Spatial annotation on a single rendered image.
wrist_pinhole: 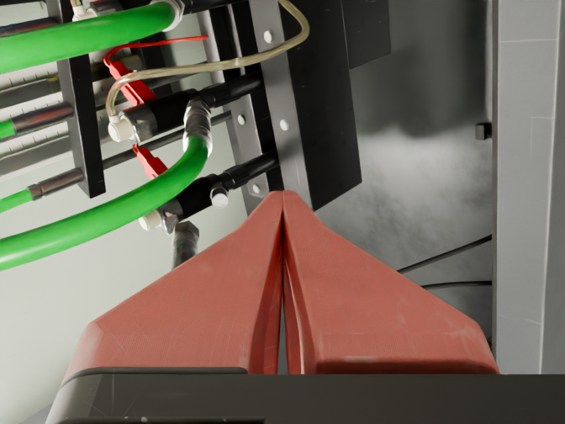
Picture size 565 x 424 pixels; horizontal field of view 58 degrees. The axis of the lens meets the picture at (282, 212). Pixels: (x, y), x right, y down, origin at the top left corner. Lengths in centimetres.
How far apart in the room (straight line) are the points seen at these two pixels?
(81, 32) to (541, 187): 31
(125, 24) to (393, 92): 38
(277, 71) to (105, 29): 25
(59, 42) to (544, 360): 42
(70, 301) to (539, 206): 59
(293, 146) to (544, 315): 26
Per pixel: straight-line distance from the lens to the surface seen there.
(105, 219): 25
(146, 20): 27
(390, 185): 63
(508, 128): 39
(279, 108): 49
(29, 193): 61
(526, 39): 37
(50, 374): 80
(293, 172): 50
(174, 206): 45
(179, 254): 36
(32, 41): 24
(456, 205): 59
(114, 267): 78
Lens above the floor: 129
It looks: 35 degrees down
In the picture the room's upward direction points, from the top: 120 degrees counter-clockwise
